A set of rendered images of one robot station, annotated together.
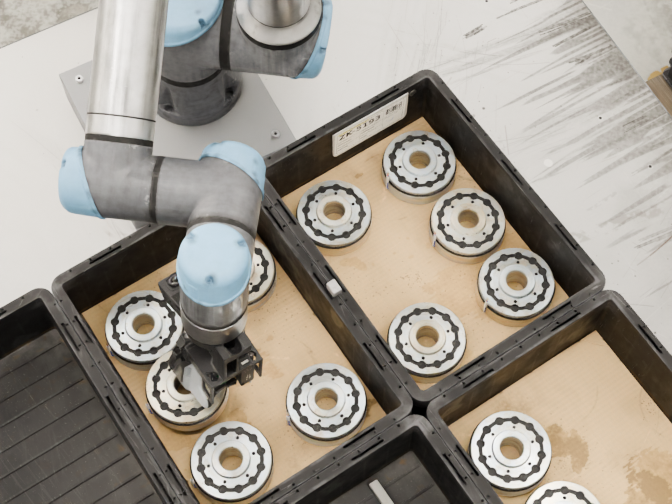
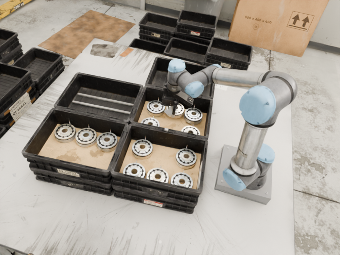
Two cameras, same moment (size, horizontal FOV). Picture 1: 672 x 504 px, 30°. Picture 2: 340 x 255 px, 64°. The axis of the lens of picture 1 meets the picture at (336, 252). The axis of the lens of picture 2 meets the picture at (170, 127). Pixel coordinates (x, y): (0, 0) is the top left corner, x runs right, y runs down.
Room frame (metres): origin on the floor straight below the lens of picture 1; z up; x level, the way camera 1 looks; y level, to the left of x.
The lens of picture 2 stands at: (1.20, -0.67, 1.94)
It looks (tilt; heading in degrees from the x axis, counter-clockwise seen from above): 49 degrees down; 128
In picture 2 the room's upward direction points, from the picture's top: 8 degrees clockwise
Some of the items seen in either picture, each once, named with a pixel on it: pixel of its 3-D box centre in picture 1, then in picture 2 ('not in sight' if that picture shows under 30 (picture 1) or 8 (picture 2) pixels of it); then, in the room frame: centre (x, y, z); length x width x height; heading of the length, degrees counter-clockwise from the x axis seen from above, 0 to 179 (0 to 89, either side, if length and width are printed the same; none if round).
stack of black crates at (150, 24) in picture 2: not in sight; (159, 35); (-0.74, 1.35, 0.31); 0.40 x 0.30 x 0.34; 28
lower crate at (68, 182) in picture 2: not in sight; (83, 158); (0.41, -0.34, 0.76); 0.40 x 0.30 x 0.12; 34
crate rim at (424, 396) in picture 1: (424, 228); (162, 156); (0.74, -0.12, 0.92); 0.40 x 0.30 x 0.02; 34
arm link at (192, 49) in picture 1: (188, 22); (258, 158); (1.06, 0.21, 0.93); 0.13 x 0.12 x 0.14; 84
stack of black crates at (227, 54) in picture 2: not in sight; (224, 69); (0.16, 1.38, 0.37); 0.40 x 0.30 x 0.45; 28
